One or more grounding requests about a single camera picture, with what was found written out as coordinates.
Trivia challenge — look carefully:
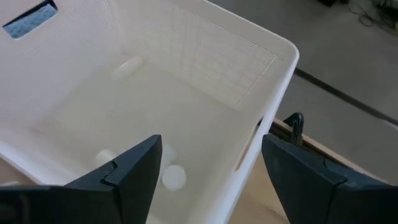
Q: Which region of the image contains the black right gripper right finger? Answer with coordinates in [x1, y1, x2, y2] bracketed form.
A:
[261, 133, 398, 224]

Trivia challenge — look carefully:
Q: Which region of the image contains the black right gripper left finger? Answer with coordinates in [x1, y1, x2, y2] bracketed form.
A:
[0, 134, 163, 224]

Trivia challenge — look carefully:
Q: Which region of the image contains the white plastic mesh basket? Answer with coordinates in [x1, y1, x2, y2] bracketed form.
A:
[0, 0, 300, 224]

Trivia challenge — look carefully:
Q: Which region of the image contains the blue star-patterned folded cloth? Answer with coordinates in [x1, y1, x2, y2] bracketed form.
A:
[2, 2, 58, 40]

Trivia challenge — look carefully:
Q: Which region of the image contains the black frame clamp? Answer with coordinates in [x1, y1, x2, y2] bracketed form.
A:
[283, 112, 305, 147]

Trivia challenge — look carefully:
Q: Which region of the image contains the black floor cable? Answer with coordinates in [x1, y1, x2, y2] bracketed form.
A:
[346, 0, 398, 32]

